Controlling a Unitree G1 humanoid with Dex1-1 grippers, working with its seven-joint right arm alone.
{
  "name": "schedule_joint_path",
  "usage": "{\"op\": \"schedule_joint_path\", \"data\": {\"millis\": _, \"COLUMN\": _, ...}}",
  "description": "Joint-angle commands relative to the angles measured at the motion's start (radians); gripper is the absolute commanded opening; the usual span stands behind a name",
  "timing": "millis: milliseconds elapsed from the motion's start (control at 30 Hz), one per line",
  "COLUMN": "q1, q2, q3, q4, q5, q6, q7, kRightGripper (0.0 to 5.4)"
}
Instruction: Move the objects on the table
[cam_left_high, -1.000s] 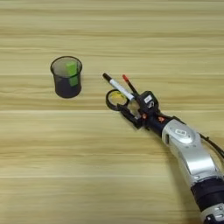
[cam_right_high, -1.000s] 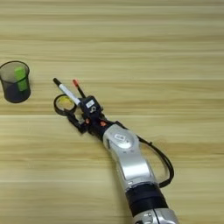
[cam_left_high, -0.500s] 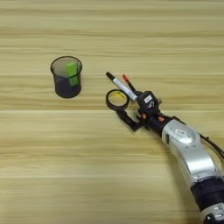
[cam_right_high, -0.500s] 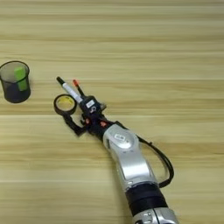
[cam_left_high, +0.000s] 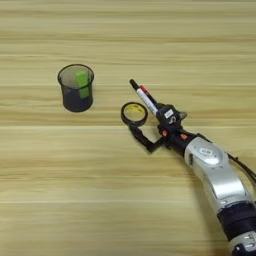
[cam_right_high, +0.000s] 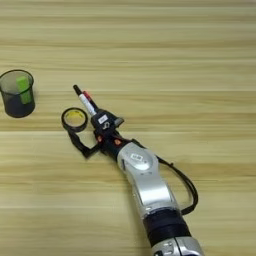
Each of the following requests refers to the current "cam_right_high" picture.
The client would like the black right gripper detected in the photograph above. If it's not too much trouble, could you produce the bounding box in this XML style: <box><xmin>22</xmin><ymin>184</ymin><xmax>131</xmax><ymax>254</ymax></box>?
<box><xmin>67</xmin><ymin>105</ymin><xmax>142</xmax><ymax>162</ymax></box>

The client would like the black tape roll yellow core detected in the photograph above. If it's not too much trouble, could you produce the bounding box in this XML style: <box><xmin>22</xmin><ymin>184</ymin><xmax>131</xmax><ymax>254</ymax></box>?
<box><xmin>61</xmin><ymin>106</ymin><xmax>90</xmax><ymax>133</ymax></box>

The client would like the white marker black cap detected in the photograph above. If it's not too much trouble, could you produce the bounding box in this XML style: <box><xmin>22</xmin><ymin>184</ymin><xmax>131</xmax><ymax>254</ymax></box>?
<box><xmin>72</xmin><ymin>84</ymin><xmax>98</xmax><ymax>118</ymax></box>

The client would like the thin black pen red cap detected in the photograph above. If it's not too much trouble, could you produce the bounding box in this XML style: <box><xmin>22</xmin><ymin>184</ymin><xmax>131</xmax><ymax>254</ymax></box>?
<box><xmin>82</xmin><ymin>90</ymin><xmax>101</xmax><ymax>114</ymax></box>

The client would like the small black box white label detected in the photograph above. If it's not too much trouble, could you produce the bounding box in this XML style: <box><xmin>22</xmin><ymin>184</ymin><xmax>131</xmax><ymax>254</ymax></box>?
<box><xmin>90</xmin><ymin>110</ymin><xmax>118</xmax><ymax>132</ymax></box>

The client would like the green rectangular block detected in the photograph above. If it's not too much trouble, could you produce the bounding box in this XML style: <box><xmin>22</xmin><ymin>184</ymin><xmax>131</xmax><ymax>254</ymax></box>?
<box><xmin>15</xmin><ymin>75</ymin><xmax>34</xmax><ymax>105</ymax></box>

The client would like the black mesh pen cup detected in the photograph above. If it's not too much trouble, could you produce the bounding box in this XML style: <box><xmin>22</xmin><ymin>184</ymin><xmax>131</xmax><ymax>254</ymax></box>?
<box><xmin>0</xmin><ymin>68</ymin><xmax>36</xmax><ymax>119</ymax></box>

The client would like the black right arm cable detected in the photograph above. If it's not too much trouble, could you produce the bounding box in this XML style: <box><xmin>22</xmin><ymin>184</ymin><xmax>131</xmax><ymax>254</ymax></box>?
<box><xmin>155</xmin><ymin>155</ymin><xmax>200</xmax><ymax>216</ymax></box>

